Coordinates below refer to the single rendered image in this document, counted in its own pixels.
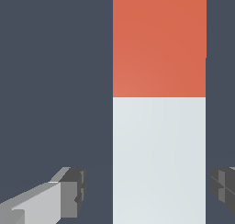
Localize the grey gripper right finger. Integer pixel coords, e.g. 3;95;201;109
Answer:
209;166;235;216

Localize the orange and white peg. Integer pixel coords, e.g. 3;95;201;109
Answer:
112;0;207;224

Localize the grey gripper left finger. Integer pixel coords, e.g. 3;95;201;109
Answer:
0;166;87;224

